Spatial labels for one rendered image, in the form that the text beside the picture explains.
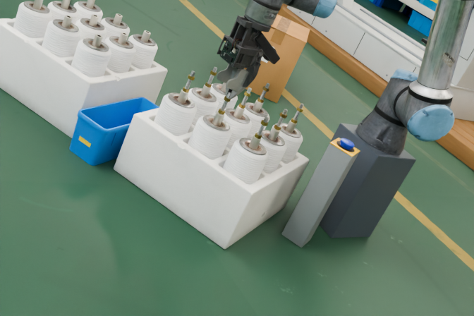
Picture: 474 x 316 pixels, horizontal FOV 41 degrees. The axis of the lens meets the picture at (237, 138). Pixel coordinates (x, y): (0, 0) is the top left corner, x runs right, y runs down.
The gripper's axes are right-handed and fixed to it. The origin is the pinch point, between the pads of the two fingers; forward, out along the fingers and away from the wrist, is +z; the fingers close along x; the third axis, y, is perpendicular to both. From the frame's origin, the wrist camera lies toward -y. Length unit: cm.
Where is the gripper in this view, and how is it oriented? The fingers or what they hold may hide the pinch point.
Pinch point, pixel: (232, 92)
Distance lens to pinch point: 160.6
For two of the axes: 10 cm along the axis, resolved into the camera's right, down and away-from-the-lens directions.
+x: 5.7, 5.5, -6.1
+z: -3.8, 8.4, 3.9
